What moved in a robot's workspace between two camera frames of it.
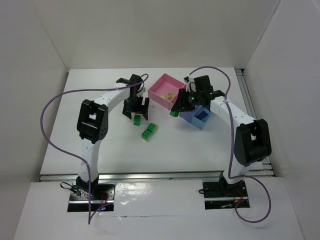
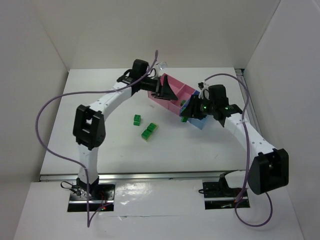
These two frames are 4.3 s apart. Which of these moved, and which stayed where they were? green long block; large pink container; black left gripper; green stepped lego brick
Moved: black left gripper
Stayed: large pink container; green long block; green stepped lego brick
